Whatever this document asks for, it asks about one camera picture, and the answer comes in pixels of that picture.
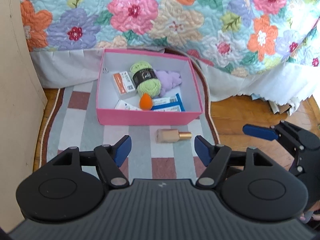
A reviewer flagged striped checkered rug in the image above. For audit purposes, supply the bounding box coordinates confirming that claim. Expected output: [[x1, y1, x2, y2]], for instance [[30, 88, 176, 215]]
[[37, 47, 221, 181]]

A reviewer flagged orange white small box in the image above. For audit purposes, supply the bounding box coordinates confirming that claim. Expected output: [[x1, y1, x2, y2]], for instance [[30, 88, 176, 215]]
[[112, 71, 137, 99]]

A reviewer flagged green yarn ball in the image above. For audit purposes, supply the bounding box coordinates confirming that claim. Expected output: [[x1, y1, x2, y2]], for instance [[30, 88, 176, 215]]
[[130, 61, 161, 98]]

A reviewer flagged blue wipes packet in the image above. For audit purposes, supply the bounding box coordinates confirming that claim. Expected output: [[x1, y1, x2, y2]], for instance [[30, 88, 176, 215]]
[[151, 93, 185, 112]]

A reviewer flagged orange makeup sponge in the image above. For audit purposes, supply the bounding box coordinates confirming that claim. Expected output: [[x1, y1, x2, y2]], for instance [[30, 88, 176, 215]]
[[139, 93, 153, 111]]

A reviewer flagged pink cardboard box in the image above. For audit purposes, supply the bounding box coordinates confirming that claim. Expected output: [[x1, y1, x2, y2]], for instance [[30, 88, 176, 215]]
[[96, 49, 203, 126]]

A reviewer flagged white tissue pack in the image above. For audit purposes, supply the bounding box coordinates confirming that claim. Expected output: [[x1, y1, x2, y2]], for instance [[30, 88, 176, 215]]
[[114, 100, 141, 111]]

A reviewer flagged floral quilt bedspread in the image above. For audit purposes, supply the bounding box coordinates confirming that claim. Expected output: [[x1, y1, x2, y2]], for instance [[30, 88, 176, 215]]
[[20, 0, 319, 77]]

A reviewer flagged beige cabinet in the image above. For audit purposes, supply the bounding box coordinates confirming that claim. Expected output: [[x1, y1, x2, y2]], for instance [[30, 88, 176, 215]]
[[1, 0, 47, 232]]

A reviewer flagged person right hand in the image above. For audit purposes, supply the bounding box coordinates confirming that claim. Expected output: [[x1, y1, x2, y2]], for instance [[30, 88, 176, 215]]
[[299, 201, 320, 224]]

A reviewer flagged foundation bottle gold cap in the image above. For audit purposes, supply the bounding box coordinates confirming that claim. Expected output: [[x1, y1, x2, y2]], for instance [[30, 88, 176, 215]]
[[156, 129, 192, 143]]

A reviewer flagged purple plush toy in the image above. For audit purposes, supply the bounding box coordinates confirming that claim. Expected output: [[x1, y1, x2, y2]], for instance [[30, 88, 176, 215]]
[[155, 70, 182, 97]]

